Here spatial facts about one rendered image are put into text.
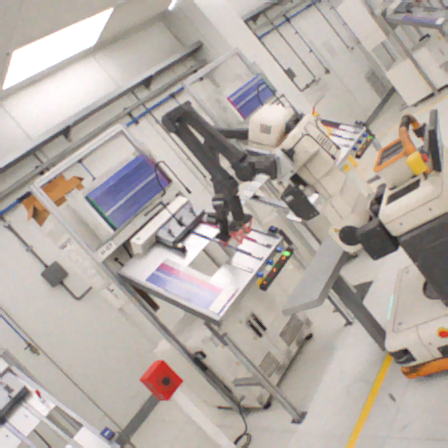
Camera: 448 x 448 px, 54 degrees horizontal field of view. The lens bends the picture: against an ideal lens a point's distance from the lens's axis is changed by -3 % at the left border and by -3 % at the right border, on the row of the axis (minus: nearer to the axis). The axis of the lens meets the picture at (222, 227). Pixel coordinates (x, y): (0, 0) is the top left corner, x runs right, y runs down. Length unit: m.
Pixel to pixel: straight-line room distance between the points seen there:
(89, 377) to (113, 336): 0.41
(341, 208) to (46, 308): 2.77
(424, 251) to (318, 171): 0.53
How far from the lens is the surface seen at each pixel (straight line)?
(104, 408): 4.13
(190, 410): 2.38
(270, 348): 2.90
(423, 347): 2.09
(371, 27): 6.65
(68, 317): 4.07
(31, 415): 2.29
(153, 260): 2.70
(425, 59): 6.59
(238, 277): 2.52
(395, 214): 1.77
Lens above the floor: 1.41
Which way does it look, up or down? 9 degrees down
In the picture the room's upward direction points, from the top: 41 degrees counter-clockwise
